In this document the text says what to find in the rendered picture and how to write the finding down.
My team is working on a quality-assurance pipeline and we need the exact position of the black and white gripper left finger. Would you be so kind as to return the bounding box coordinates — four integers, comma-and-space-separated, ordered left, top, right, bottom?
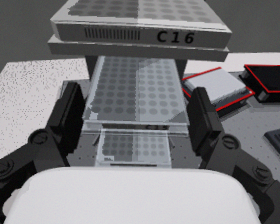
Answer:
0, 82, 86, 224

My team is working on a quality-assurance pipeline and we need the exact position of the grey flat base plate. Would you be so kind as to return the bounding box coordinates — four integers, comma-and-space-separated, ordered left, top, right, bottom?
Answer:
59, 79, 280, 182

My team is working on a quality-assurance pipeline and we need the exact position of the grey slotted rack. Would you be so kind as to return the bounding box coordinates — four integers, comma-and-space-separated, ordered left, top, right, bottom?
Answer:
84, 56, 188, 167

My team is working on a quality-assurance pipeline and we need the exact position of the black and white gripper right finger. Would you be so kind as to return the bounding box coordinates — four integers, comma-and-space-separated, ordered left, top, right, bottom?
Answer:
186, 87, 280, 224

